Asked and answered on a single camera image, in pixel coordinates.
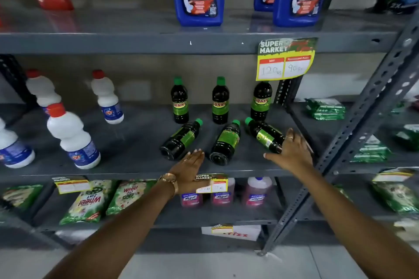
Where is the person's right hand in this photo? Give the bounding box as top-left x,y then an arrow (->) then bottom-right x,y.
263,128 -> 314,178

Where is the person's left hand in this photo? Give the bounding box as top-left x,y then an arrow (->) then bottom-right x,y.
168,149 -> 211,195

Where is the dark green-label cleaner bottle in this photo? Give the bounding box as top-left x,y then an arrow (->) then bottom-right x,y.
244,117 -> 285,154

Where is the person's left forearm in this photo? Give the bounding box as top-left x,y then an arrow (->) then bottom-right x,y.
43,179 -> 177,279

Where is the person's right forearm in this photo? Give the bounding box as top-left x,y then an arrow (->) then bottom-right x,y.
296,158 -> 419,279

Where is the small yellow price tag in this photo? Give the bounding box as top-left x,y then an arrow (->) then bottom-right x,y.
195,174 -> 229,194
52,175 -> 92,195
211,224 -> 234,235
372,168 -> 415,183

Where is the pink liquid bottle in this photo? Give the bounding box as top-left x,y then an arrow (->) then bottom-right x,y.
180,192 -> 204,208
243,176 -> 273,208
210,177 -> 236,206

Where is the gold wrist watch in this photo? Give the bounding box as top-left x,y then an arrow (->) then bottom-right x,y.
158,173 -> 179,196

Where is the group of dark cleaner bottles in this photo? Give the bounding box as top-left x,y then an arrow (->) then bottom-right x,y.
159,76 -> 273,167

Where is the grey metal shelf rack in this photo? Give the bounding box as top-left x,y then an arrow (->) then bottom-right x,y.
0,3 -> 419,257
288,74 -> 419,224

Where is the white sign with red print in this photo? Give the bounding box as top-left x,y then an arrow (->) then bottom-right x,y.
201,225 -> 262,242

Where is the green soap bar packet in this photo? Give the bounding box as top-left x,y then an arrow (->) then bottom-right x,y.
372,181 -> 419,214
305,98 -> 346,121
333,185 -> 352,202
394,124 -> 419,151
351,134 -> 392,163

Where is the green detergent powder packet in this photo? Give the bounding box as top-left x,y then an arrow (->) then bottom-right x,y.
59,180 -> 114,226
0,184 -> 44,211
106,180 -> 157,216

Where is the large yellow price tag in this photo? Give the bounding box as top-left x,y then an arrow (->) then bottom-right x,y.
256,37 -> 318,82

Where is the white red-capped bleach bottle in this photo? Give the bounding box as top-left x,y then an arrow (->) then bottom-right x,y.
91,69 -> 124,125
46,102 -> 101,170
0,117 -> 36,169
26,69 -> 62,116

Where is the white packet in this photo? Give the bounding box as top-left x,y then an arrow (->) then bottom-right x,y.
393,218 -> 419,242

